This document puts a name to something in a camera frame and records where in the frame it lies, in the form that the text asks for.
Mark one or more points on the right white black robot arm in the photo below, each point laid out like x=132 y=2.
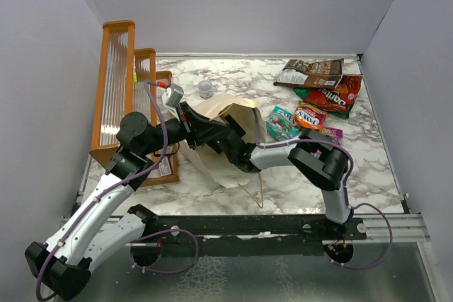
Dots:
x=324 y=163

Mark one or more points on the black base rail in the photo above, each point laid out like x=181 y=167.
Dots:
x=240 y=235

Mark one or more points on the red white label card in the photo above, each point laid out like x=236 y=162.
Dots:
x=165 y=167

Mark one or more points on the wooden tiered display rack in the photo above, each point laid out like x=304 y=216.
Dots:
x=123 y=71

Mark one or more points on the brown snack packet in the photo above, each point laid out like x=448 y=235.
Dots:
x=301 y=74

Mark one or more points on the green crisps bag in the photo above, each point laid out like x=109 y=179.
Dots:
x=301 y=92

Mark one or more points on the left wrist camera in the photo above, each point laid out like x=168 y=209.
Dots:
x=173 y=95

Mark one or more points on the red snack packet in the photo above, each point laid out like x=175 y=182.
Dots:
x=349 y=84

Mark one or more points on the magenta snack packet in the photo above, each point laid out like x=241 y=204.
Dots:
x=334 y=135

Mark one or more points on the teal snack packet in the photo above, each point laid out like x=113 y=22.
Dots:
x=281 y=124

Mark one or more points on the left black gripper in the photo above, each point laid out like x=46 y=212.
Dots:
x=197 y=126

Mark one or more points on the orange snack packet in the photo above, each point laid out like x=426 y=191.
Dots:
x=309 y=116

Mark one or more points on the beige paper bag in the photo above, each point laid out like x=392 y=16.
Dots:
x=215 y=165

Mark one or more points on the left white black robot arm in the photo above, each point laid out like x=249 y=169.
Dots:
x=64 y=263

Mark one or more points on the small clear plastic cup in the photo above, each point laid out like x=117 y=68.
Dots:
x=205 y=89

